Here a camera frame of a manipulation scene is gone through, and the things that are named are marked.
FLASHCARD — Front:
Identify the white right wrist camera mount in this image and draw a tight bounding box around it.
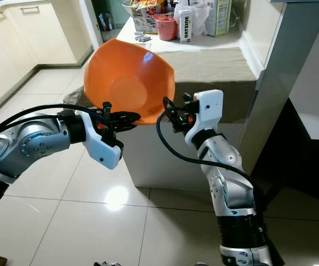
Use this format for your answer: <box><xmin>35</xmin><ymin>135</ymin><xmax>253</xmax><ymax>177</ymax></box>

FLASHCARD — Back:
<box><xmin>184</xmin><ymin>89</ymin><xmax>224</xmax><ymax>146</ymax></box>

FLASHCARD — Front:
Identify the white side table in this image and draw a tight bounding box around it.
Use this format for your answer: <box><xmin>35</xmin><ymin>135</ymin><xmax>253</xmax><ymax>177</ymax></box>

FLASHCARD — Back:
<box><xmin>289</xmin><ymin>30</ymin><xmax>319</xmax><ymax>141</ymax></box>

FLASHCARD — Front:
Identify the white plastic bag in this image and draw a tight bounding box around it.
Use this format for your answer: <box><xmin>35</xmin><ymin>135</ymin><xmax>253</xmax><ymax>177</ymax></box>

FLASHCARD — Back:
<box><xmin>173</xmin><ymin>0</ymin><xmax>210</xmax><ymax>37</ymax></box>

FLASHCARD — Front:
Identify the orange plastic bowl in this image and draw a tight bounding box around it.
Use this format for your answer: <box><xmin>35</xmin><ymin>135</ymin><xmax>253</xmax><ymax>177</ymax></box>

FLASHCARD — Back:
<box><xmin>83</xmin><ymin>39</ymin><xmax>176</xmax><ymax>126</ymax></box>

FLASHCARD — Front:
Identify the white Oatside carton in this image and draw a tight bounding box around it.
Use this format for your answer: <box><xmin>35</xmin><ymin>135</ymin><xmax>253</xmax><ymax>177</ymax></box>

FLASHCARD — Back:
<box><xmin>178</xmin><ymin>8</ymin><xmax>195</xmax><ymax>44</ymax></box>

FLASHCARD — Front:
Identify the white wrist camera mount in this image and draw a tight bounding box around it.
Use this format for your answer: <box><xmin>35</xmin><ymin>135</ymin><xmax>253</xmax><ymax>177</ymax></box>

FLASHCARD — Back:
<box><xmin>74</xmin><ymin>109</ymin><xmax>124</xmax><ymax>171</ymax></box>
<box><xmin>184</xmin><ymin>89</ymin><xmax>224</xmax><ymax>146</ymax></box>

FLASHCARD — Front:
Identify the white basket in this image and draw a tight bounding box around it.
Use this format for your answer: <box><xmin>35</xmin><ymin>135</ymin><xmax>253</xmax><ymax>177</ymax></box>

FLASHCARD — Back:
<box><xmin>121</xmin><ymin>0</ymin><xmax>135</xmax><ymax>15</ymax></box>

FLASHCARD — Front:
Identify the beige tablecloth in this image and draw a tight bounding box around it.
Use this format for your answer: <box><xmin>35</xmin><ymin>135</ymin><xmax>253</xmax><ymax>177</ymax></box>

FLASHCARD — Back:
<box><xmin>63</xmin><ymin>47</ymin><xmax>257</xmax><ymax>121</ymax></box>

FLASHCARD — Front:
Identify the red plastic cup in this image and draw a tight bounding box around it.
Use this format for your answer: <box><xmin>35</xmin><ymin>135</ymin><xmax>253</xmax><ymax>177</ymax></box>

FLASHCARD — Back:
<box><xmin>153</xmin><ymin>14</ymin><xmax>179</xmax><ymax>42</ymax></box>

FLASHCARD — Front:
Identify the grey metal column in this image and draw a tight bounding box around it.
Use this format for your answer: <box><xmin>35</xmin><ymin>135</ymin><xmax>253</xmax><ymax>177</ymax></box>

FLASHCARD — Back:
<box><xmin>236</xmin><ymin>0</ymin><xmax>319</xmax><ymax>173</ymax></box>

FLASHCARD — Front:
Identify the green white cereal box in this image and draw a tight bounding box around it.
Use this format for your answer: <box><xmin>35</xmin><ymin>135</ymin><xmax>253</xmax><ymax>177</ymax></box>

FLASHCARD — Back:
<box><xmin>205</xmin><ymin>0</ymin><xmax>234</xmax><ymax>37</ymax></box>

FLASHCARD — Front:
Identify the cream kitchen cabinet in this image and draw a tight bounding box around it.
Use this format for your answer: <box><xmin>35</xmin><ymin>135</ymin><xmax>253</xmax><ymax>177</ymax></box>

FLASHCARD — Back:
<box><xmin>0</xmin><ymin>0</ymin><xmax>94</xmax><ymax>115</ymax></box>

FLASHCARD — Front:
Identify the white kitchen island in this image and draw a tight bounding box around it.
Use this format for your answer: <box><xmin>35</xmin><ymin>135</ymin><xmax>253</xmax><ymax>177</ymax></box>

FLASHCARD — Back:
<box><xmin>115</xmin><ymin>16</ymin><xmax>261</xmax><ymax>193</ymax></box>

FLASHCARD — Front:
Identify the glass sliding door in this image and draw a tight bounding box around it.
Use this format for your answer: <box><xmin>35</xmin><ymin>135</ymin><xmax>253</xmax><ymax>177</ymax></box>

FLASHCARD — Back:
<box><xmin>91</xmin><ymin>0</ymin><xmax>130</xmax><ymax>43</ymax></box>

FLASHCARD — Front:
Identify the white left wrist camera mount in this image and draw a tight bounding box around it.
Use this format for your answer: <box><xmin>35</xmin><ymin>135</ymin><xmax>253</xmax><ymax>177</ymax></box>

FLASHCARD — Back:
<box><xmin>74</xmin><ymin>109</ymin><xmax>124</xmax><ymax>171</ymax></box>

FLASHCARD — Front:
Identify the colourful snack box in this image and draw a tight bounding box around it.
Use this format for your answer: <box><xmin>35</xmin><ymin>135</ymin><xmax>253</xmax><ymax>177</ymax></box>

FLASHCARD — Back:
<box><xmin>132</xmin><ymin>0</ymin><xmax>166</xmax><ymax>34</ymax></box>

